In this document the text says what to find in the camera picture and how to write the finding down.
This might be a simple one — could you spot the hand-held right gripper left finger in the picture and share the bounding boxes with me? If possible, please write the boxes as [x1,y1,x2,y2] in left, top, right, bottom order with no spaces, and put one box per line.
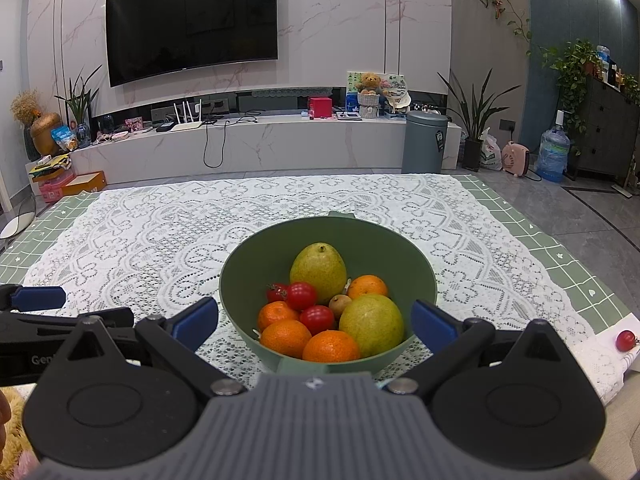
[65,296,247,395]

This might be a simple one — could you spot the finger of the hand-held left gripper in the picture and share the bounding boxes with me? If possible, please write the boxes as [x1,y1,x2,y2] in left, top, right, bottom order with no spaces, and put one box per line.
[0,307,135,345]
[0,284,67,312]

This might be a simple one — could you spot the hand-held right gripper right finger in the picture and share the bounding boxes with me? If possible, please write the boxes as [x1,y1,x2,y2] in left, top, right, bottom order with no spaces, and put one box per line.
[387,299,563,395]

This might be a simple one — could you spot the yellow-green pear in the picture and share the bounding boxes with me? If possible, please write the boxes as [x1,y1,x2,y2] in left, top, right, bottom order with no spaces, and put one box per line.
[352,294,405,359]
[290,242,348,305]

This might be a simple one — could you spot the orange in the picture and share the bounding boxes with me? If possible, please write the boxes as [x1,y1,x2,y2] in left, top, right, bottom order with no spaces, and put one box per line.
[346,275,389,301]
[302,330,362,363]
[260,320,313,359]
[257,301,301,333]

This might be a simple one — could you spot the green colander bowl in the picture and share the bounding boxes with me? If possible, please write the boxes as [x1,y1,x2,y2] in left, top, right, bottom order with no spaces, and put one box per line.
[219,211,438,376]

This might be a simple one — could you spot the white round stool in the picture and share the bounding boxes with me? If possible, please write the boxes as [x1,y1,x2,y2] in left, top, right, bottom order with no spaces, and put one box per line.
[0,205,37,238]

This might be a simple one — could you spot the yellow fluffy rug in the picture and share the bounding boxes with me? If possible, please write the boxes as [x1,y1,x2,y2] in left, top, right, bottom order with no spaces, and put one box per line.
[0,387,38,480]

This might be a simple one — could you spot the white lace tablecloth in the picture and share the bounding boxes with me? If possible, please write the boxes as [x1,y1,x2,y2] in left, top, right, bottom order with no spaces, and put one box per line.
[22,174,631,406]

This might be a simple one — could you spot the orange cardboard box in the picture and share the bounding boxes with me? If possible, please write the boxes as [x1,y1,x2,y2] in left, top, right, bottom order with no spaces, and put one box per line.
[61,171,107,196]

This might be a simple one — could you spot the blue snack bag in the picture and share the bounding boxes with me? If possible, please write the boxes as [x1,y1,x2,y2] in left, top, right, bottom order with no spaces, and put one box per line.
[50,125,78,152]

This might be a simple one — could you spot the gold vase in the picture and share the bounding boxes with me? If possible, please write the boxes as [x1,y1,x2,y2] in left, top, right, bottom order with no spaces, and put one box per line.
[30,112,63,157]

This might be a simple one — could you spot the long-leaf plant in black pot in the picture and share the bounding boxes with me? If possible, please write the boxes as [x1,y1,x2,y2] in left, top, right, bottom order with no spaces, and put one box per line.
[437,67,521,171]

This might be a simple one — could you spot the white plastic bag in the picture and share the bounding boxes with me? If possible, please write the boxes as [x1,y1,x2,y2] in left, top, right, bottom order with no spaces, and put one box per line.
[480,127,502,172]

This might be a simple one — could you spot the grey trash bin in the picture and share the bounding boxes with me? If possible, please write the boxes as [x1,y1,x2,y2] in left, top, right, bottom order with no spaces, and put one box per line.
[401,111,449,175]

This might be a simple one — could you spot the pink pig heater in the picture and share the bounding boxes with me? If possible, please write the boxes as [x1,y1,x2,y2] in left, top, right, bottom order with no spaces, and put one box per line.
[501,141,532,178]

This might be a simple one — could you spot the dried flowers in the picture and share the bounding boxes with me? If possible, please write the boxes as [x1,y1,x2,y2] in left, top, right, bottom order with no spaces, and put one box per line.
[10,90,41,126]

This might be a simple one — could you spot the green plant in glass vase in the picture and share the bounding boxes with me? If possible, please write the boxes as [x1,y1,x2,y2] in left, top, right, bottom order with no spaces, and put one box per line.
[55,65,103,148]

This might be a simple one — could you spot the white router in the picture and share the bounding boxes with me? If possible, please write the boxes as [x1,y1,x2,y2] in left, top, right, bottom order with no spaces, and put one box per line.
[172,101,203,133]

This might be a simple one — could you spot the white tv console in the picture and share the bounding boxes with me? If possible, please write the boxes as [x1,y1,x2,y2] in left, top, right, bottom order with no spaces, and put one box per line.
[67,110,463,186]

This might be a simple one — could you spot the blue water jug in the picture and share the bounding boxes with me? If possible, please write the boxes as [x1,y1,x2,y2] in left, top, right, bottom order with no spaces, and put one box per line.
[540,110,571,183]

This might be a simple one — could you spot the white basket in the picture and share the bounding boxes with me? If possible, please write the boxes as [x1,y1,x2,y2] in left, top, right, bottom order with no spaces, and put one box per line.
[359,92,382,120]

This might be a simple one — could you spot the white hand fan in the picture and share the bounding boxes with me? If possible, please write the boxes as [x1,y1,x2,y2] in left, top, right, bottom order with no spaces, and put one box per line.
[382,80,413,111]

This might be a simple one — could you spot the painted picture card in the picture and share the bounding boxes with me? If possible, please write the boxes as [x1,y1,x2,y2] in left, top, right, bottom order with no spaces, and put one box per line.
[346,71,408,101]

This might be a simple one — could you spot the brown teddy bear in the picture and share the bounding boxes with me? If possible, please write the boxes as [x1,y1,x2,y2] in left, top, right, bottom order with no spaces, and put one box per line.
[357,72,383,96]

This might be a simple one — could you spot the grey cabinet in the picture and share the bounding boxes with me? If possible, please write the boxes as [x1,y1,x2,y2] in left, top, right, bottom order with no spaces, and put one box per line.
[570,76,640,181]

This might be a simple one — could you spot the green pothos plant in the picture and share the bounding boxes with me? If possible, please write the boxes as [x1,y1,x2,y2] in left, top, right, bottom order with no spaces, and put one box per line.
[542,40,601,156]

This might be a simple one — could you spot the black flat television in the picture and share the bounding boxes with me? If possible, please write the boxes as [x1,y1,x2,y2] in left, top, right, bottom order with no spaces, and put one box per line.
[105,0,279,88]

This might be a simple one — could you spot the black cable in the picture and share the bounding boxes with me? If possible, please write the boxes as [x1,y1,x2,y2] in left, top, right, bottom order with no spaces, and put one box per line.
[202,116,261,168]

